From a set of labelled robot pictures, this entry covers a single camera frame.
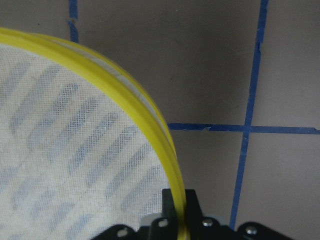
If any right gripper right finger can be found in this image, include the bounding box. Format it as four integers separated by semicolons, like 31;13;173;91
185;189;240;240

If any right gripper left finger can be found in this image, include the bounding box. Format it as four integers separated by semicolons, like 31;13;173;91
147;188;178;240

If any yellow steamer basket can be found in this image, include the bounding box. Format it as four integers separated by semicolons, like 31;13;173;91
0;28;189;240

